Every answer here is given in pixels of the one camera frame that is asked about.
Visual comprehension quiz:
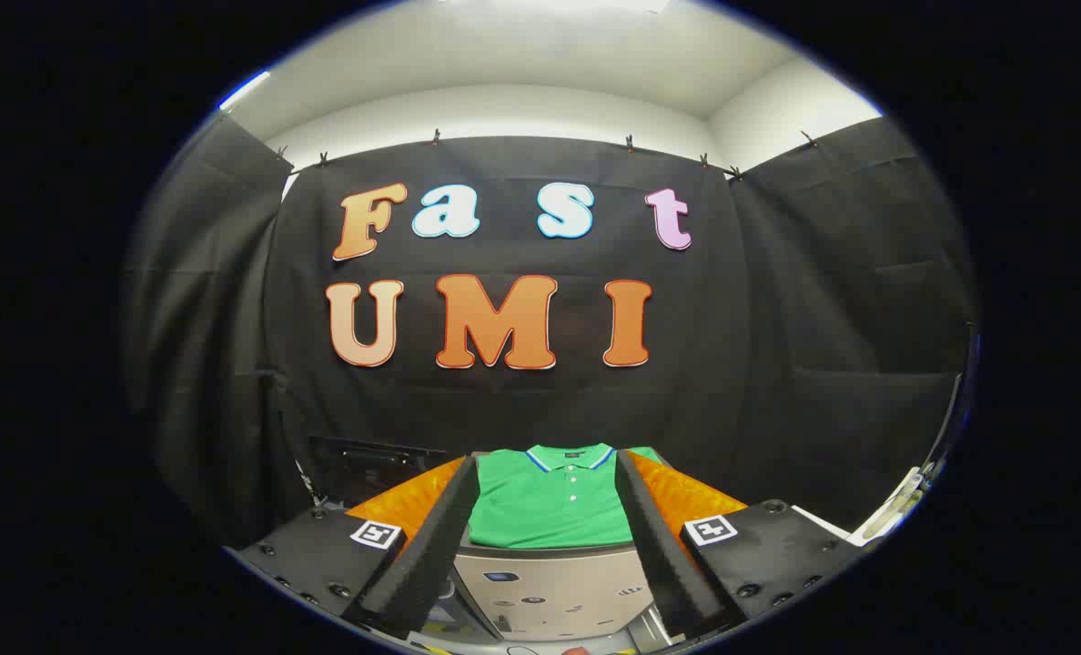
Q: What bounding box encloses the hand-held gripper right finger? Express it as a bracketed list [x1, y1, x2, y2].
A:
[613, 448, 869, 644]

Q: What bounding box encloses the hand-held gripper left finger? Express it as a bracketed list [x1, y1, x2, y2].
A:
[229, 455, 482, 640]

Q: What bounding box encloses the dark washing machine lid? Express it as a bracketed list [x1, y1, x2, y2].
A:
[307, 435, 455, 508]

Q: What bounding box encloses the green polo shirt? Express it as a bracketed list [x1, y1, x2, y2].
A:
[468, 443, 664, 549]

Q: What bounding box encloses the white paper sheet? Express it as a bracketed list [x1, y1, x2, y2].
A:
[791, 505, 869, 547]

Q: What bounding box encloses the black backdrop cloth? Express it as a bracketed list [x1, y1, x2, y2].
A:
[122, 114, 976, 556]

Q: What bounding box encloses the white printed card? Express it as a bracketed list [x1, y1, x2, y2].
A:
[854, 466, 925, 543]

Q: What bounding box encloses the black white striped cable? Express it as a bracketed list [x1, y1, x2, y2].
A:
[295, 459, 328, 509]

